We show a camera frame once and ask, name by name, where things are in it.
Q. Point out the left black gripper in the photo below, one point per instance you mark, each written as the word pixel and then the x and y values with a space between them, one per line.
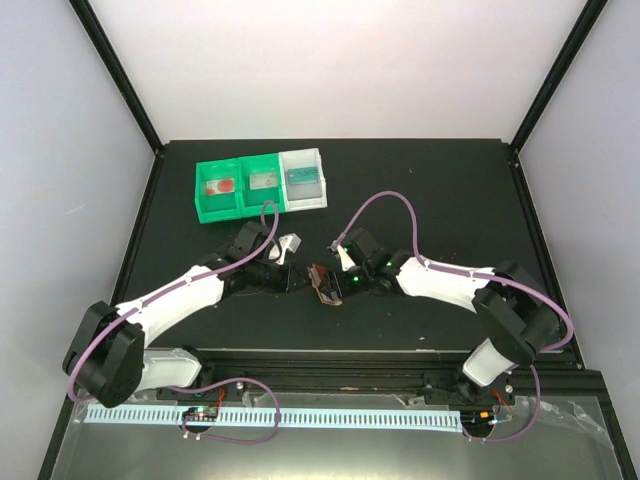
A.
pixel 286 284

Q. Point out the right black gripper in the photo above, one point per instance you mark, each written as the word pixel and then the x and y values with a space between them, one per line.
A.
pixel 346 291

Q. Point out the brown leather card holder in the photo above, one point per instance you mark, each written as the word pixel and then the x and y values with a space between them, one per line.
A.
pixel 326 285

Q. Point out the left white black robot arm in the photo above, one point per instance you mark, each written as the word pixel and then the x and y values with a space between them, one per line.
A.
pixel 110 358

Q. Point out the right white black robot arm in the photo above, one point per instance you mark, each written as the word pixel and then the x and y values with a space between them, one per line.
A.
pixel 518 323

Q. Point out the grey card in bin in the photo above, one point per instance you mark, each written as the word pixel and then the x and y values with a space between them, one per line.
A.
pixel 266 180

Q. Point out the red spotted card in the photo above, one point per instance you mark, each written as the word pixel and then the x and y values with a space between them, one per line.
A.
pixel 220 186

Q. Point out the teal card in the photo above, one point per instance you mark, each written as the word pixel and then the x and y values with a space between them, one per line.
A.
pixel 303 175

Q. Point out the middle green bin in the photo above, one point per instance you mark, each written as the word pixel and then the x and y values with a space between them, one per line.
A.
pixel 252 201

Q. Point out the green bin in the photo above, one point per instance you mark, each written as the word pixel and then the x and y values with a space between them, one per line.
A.
pixel 217 208
pixel 252 201

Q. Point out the white translucent bin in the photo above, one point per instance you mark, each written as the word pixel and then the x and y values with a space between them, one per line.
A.
pixel 303 197

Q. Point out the left green bin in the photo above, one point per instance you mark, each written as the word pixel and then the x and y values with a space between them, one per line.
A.
pixel 217 208

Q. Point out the small circuit board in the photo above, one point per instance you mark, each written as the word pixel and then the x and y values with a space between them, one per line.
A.
pixel 200 414

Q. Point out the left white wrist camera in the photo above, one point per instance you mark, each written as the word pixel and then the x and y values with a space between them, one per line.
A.
pixel 288 243

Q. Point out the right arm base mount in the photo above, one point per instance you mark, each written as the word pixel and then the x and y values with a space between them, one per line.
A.
pixel 453 388

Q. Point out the white slotted cable duct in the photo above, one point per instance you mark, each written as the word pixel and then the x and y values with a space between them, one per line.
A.
pixel 309 418

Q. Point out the left black frame post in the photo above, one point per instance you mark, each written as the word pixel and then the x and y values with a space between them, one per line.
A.
pixel 102 45

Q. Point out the black frame post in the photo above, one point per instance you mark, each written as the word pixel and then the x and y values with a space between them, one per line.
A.
pixel 102 45
pixel 572 45

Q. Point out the right black frame post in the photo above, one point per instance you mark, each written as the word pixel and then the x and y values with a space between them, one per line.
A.
pixel 572 45

